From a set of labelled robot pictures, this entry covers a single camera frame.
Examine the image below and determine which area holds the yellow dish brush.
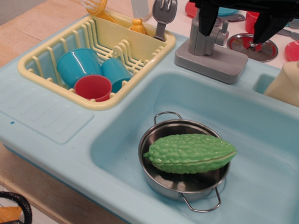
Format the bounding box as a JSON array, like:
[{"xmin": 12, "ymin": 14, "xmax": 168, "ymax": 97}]
[{"xmin": 81, "ymin": 0, "xmax": 116, "ymax": 24}]

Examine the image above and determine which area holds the grey plastic fork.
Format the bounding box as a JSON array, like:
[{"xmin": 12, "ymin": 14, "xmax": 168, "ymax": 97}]
[{"xmin": 152, "ymin": 0, "xmax": 178, "ymax": 41}]

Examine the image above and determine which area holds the light blue toy sink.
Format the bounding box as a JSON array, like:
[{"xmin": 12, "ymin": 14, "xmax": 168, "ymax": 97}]
[{"xmin": 0, "ymin": 9, "xmax": 299, "ymax": 224}]

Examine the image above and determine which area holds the red plastic plate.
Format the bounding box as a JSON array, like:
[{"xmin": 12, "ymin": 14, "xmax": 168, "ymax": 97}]
[{"xmin": 285, "ymin": 41, "xmax": 299, "ymax": 61}]

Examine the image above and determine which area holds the red cup behind gripper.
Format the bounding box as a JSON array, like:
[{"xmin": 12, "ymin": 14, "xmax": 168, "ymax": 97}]
[{"xmin": 245, "ymin": 11, "xmax": 259, "ymax": 34}]

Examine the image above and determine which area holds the black cable loop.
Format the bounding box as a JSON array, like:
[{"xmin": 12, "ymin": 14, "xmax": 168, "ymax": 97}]
[{"xmin": 0, "ymin": 191, "xmax": 34, "ymax": 224}]

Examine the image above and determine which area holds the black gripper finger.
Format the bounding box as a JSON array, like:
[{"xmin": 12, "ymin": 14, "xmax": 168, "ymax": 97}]
[
  {"xmin": 253, "ymin": 12, "xmax": 299, "ymax": 44},
  {"xmin": 198, "ymin": 4, "xmax": 219, "ymax": 36}
]

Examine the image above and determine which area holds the clear knife yellow handle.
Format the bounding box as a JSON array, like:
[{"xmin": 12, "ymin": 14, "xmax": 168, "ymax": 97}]
[{"xmin": 130, "ymin": 0, "xmax": 149, "ymax": 34}]

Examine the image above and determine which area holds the steel pot lid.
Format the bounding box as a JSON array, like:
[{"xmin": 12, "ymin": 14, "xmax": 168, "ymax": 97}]
[{"xmin": 227, "ymin": 33, "xmax": 278, "ymax": 62}]

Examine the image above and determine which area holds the large blue plastic cup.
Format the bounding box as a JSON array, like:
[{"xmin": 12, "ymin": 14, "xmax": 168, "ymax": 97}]
[{"xmin": 57, "ymin": 48, "xmax": 103, "ymax": 88}]

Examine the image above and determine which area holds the grey faucet lever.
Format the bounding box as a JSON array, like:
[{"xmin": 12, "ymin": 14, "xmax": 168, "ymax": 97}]
[{"xmin": 211, "ymin": 21, "xmax": 229, "ymax": 46}]

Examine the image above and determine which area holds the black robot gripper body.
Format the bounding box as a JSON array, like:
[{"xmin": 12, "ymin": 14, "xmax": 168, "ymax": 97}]
[{"xmin": 190, "ymin": 0, "xmax": 299, "ymax": 19}]

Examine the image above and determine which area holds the cream dish soap bottle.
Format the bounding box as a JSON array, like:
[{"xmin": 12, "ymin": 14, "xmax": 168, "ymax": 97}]
[{"xmin": 264, "ymin": 61, "xmax": 299, "ymax": 107}]

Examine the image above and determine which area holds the green plastic bitter gourd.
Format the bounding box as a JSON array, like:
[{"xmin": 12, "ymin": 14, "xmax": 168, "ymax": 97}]
[{"xmin": 143, "ymin": 133, "xmax": 237, "ymax": 174}]

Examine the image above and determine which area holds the orange paper piece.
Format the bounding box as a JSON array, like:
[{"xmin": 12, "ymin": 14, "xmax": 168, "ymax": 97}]
[{"xmin": 0, "ymin": 206, "xmax": 22, "ymax": 223}]

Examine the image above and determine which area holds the small blue plastic cup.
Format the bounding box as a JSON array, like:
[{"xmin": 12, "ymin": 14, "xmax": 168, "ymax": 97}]
[{"xmin": 101, "ymin": 58, "xmax": 132, "ymax": 93}]

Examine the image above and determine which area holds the blue plastic plate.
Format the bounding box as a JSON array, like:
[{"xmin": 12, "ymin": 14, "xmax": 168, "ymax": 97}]
[{"xmin": 218, "ymin": 7, "xmax": 239, "ymax": 17}]

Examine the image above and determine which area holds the steel pot with handles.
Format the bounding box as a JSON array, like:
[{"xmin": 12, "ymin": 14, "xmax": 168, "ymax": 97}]
[{"xmin": 138, "ymin": 113, "xmax": 237, "ymax": 213}]

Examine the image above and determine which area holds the red plastic cup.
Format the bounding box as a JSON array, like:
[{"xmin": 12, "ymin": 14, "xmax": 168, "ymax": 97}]
[{"xmin": 74, "ymin": 74, "xmax": 112, "ymax": 102}]

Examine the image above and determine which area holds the yellow dish drying rack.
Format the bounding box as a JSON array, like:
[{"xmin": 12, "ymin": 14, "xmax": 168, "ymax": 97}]
[{"xmin": 17, "ymin": 12, "xmax": 176, "ymax": 110}]

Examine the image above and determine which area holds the red cup behind faucet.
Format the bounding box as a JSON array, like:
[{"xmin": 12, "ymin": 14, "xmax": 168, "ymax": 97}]
[{"xmin": 184, "ymin": 2, "xmax": 197, "ymax": 18}]

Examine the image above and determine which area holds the grey toy faucet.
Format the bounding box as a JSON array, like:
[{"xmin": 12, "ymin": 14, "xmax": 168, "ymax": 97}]
[{"xmin": 174, "ymin": 12, "xmax": 249, "ymax": 84}]

